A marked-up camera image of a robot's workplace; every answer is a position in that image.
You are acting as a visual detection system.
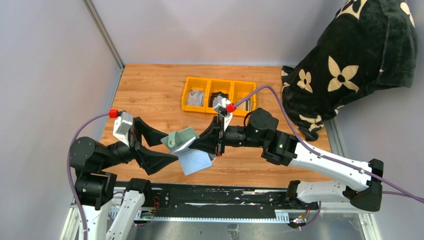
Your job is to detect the yellow middle plastic bin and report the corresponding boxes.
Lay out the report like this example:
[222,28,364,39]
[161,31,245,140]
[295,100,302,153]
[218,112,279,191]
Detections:
[205,78,234,114]

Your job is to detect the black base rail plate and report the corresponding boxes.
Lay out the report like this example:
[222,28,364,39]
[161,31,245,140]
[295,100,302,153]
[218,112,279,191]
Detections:
[134,183,319,224]

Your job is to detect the yellow left plastic bin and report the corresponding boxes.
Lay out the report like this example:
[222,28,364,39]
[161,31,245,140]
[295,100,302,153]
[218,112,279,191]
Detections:
[181,76,211,113]

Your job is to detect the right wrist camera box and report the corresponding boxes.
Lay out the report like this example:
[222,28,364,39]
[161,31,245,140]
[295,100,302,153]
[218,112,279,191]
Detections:
[212,97,236,131]

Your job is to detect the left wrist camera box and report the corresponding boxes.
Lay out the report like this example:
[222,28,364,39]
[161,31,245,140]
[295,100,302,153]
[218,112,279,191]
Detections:
[112,111,134,147]

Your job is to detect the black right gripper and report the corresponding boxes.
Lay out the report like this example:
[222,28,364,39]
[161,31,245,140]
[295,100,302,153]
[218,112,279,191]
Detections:
[188,114,265,158]

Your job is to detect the striped beige cards in bin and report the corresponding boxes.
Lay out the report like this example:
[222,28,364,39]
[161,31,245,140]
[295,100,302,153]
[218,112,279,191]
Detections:
[236,98,252,112]

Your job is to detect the black floral blanket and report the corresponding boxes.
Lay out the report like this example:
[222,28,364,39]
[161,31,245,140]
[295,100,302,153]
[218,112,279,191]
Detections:
[281,0,418,142]

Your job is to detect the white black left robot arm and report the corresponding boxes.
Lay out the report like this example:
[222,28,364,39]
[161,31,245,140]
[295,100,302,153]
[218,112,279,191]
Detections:
[67,112,178,240]

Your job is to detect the silver cards in bin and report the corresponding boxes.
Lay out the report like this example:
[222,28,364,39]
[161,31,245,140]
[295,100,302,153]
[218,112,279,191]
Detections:
[186,89,205,107]

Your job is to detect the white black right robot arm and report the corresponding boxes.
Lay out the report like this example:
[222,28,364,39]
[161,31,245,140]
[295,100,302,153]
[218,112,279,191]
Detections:
[189,108,384,212]

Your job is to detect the aluminium frame post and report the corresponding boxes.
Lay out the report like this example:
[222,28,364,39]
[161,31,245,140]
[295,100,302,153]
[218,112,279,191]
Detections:
[82,0,125,72]

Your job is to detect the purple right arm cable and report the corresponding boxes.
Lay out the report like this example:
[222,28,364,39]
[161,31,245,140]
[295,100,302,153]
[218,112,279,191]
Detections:
[233,85,424,204]

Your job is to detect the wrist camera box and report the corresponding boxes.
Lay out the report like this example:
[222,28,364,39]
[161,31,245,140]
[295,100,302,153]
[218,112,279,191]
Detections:
[112,111,134,147]
[212,97,236,131]

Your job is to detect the mint green leather card holder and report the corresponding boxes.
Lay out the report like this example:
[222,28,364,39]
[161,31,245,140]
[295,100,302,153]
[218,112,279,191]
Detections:
[160,127,214,176]

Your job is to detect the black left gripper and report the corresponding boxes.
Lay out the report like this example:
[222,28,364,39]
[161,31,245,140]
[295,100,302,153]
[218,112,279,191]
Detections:
[100,115,179,171]

